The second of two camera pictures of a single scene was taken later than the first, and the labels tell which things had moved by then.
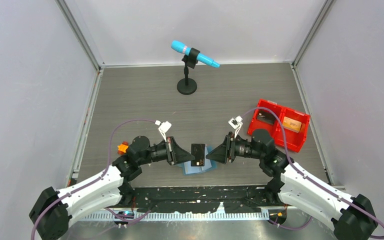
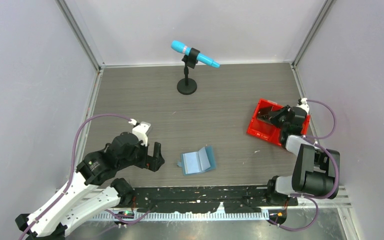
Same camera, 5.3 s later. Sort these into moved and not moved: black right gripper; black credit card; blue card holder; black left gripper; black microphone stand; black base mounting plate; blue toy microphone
Moved: black credit card; black left gripper; black right gripper
Not moved: black base mounting plate; blue toy microphone; black microphone stand; blue card holder
